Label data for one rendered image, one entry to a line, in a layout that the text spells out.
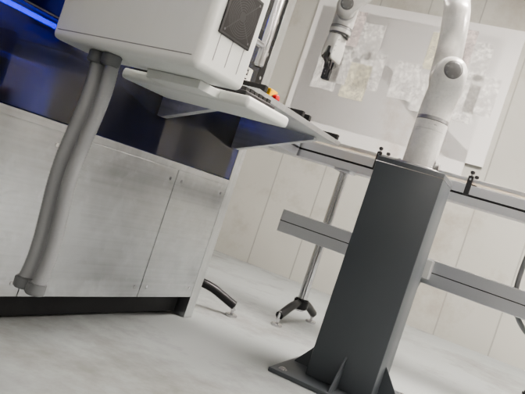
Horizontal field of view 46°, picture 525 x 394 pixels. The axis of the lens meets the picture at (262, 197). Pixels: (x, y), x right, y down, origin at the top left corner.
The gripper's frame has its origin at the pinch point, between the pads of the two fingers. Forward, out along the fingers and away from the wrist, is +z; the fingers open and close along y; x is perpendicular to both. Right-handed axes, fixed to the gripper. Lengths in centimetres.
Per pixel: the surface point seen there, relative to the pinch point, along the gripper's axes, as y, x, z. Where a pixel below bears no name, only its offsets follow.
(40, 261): 99, -10, 85
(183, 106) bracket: 51, -21, 32
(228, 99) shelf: 88, 20, 32
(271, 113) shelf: 77, 27, 31
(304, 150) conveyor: -82, -38, 22
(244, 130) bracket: 0.6, -26.6, 29.2
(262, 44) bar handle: 88, 25, 17
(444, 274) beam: -85, 50, 60
